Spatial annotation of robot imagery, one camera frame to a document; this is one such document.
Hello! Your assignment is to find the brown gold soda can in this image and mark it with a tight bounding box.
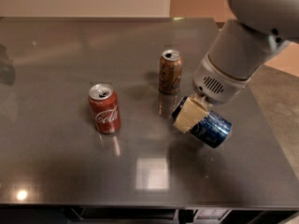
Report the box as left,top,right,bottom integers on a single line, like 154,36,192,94
159,49,183,94

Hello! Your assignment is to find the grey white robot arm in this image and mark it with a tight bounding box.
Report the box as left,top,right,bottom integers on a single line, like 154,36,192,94
174,0,299,133

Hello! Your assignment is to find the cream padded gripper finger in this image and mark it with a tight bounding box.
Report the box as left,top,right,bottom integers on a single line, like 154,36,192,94
174,94,211,133

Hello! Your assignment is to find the red Coca-Cola can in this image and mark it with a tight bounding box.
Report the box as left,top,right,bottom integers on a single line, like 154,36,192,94
88,83,121,134

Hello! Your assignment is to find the blue Pepsi can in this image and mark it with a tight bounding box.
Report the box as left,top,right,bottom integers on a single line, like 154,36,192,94
172,96,233,148

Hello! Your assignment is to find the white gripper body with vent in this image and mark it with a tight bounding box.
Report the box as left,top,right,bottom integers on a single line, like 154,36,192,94
192,55,248,105

